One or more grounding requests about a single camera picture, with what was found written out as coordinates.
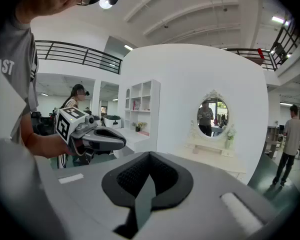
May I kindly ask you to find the person's left hand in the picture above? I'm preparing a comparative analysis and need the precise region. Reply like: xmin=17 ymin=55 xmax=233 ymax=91
xmin=73 ymin=139 xmax=87 ymax=156

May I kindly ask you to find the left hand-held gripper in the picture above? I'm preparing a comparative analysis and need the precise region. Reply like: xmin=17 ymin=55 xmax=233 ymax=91
xmin=54 ymin=105 xmax=127 ymax=165

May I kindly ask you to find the white shelf unit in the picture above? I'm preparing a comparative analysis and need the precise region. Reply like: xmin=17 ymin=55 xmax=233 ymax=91
xmin=124 ymin=78 xmax=161 ymax=152

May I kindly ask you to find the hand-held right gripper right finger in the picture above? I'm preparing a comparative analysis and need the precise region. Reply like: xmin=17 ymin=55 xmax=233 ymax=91
xmin=137 ymin=151 xmax=280 ymax=240

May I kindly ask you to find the vase of white flowers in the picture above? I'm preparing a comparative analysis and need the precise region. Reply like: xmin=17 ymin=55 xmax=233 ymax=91
xmin=224 ymin=124 xmax=238 ymax=150

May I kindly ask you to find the white vanity table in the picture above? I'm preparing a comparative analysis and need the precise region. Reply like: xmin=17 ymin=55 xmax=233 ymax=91
xmin=173 ymin=143 xmax=248 ymax=184

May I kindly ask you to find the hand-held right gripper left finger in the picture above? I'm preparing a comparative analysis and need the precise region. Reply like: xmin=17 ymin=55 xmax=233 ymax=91
xmin=36 ymin=151 xmax=152 ymax=240

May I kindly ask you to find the black balcony railing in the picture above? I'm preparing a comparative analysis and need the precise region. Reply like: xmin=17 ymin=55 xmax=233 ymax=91
xmin=34 ymin=40 xmax=123 ymax=75
xmin=223 ymin=18 xmax=300 ymax=72

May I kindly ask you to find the white desk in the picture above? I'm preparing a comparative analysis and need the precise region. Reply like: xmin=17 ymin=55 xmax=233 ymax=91
xmin=111 ymin=127 xmax=158 ymax=160

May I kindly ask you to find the pot of yellow flowers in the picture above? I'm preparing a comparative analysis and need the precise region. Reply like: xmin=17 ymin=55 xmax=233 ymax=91
xmin=131 ymin=121 xmax=148 ymax=133

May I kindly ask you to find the person's grey t-shirt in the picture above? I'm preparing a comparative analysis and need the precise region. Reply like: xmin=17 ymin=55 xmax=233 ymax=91
xmin=0 ymin=16 xmax=40 ymax=145

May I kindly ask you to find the white appliance with green top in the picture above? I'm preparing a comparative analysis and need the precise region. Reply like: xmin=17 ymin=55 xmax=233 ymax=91
xmin=103 ymin=114 xmax=123 ymax=130

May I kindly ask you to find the white backpack strap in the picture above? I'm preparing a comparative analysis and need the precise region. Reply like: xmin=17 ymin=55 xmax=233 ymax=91
xmin=29 ymin=46 xmax=39 ymax=83

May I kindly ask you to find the person's left forearm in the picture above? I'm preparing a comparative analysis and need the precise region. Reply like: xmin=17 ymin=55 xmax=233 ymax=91
xmin=21 ymin=112 xmax=73 ymax=160

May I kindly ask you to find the white ornate oval mirror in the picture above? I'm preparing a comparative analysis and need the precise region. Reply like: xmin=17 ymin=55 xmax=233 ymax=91
xmin=188 ymin=88 xmax=238 ymax=157

